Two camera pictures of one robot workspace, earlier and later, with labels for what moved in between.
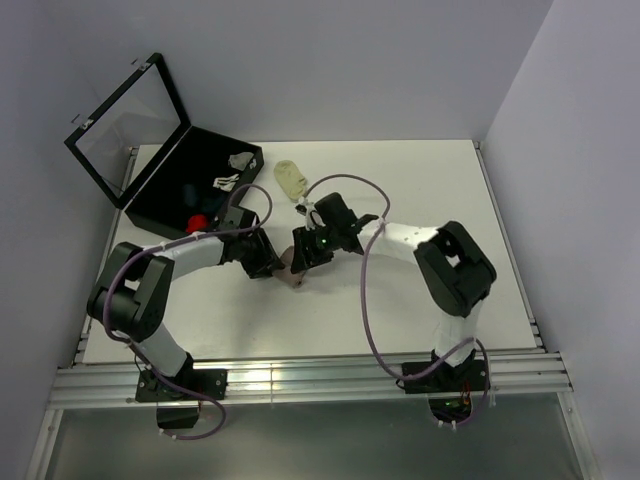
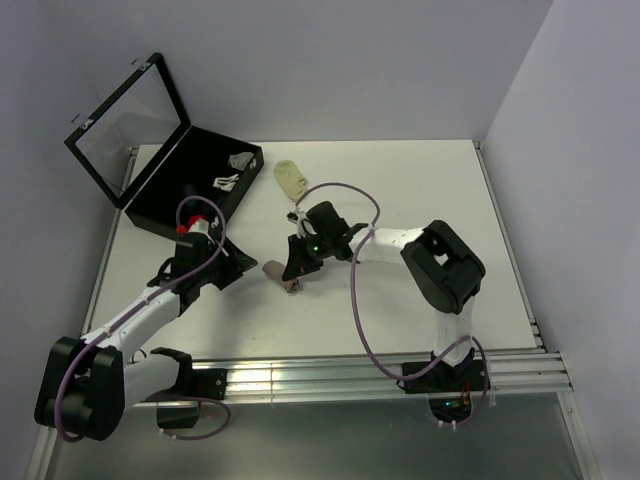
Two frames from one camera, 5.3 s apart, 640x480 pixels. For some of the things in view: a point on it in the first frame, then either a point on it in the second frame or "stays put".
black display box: [141, 149] stays put
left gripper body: [255, 253] → [203, 273]
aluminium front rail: [118, 386] stays put
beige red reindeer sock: [195, 223] stays put
